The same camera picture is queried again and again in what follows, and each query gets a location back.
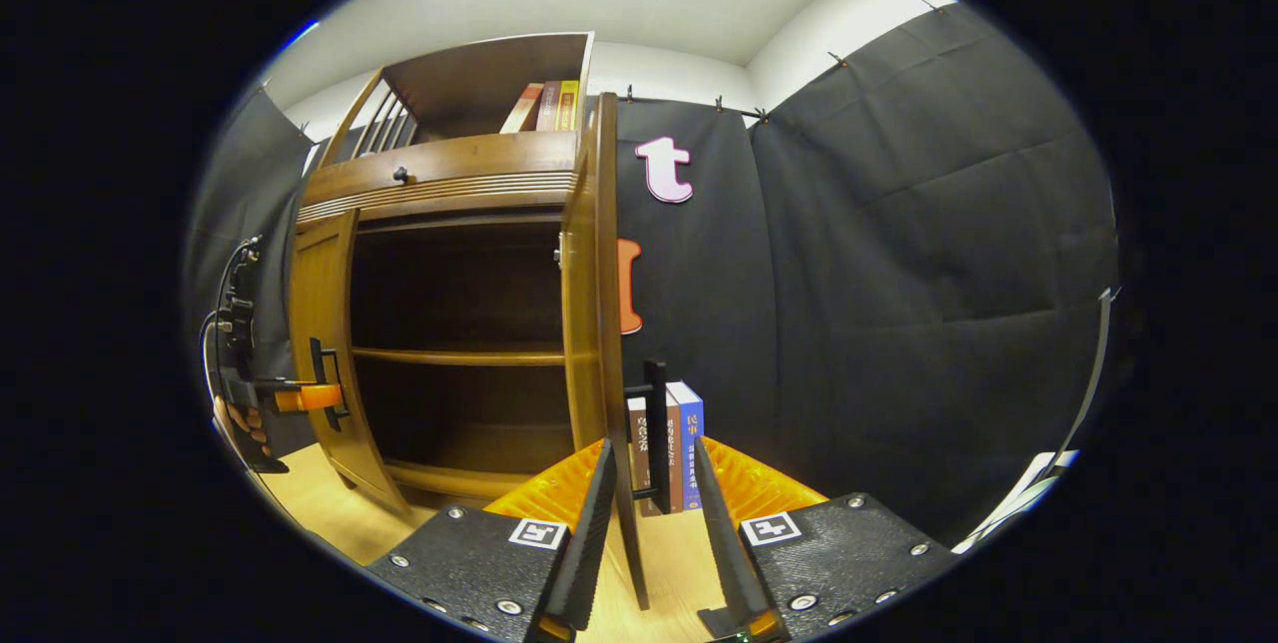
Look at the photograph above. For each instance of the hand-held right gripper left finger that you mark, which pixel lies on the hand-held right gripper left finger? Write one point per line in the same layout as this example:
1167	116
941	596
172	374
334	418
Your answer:
589	553

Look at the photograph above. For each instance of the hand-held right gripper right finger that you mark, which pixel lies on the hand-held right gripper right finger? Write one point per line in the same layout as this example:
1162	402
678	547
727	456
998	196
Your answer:
729	553

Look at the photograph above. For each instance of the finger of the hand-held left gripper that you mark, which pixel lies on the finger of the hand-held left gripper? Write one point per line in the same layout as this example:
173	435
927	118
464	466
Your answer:
310	396

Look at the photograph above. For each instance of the wooden cabinet door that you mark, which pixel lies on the wooden cabinet door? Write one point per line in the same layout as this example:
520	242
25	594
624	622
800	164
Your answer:
584	343
324	294

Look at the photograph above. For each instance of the wooden double-door shoe cabinet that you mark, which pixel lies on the wooden double-door shoe cabinet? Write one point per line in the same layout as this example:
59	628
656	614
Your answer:
449	164

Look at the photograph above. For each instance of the blue book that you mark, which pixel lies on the blue book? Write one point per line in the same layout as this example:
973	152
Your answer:
689	443

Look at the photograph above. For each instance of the brown white book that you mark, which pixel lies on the brown white book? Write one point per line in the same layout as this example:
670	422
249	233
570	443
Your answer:
644	443

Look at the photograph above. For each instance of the black backdrop cloth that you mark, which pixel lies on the black backdrop cloth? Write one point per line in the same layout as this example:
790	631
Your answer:
899	274

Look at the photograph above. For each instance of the beige red book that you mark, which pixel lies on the beige red book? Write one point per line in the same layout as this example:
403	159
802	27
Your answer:
522	108

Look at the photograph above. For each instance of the dark brown book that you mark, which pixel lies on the dark brown book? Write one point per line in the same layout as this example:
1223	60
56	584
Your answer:
548	106

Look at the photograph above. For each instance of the yellow book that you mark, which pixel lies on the yellow book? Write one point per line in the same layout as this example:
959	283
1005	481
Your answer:
568	105

